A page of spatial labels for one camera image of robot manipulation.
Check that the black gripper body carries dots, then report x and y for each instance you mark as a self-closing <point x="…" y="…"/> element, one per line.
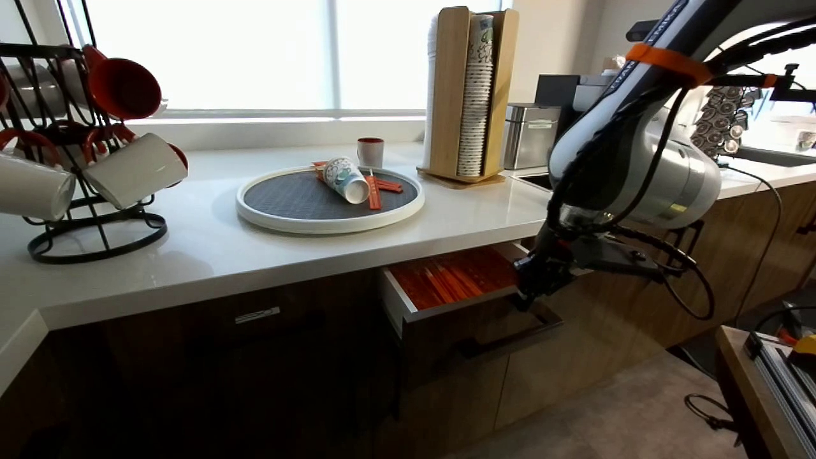
<point x="557" y="262"/>

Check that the white wooden drawer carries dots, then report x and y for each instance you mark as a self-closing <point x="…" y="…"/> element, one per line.
<point x="436" y="340"/>

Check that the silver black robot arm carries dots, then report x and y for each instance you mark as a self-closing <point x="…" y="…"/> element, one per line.
<point x="622" y="164"/>

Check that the silver metal canister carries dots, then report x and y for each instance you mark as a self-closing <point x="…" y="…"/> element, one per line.
<point x="530" y="133"/>

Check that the orange utensils on tray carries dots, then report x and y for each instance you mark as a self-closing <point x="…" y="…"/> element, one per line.
<point x="376" y="188"/>

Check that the small red white cup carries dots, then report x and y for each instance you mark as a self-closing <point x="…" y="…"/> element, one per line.
<point x="370" y="151"/>

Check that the patterned paper cup on tray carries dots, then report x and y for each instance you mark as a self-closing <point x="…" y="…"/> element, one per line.
<point x="345" y="180"/>

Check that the wooden robot cart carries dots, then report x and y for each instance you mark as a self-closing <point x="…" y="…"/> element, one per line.
<point x="774" y="412"/>

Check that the wooden lower cabinet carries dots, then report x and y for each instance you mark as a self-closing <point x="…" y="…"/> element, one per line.
<point x="224" y="340"/>

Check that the round white grey tray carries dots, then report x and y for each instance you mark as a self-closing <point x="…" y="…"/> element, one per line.
<point x="299" y="202"/>

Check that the white mug on rack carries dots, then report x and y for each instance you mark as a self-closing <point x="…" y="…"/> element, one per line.
<point x="136" y="173"/>

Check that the red white mug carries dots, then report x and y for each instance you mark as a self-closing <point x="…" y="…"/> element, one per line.
<point x="121" y="89"/>

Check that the black wire mug rack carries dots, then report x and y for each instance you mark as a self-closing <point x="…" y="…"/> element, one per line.
<point x="51" y="131"/>

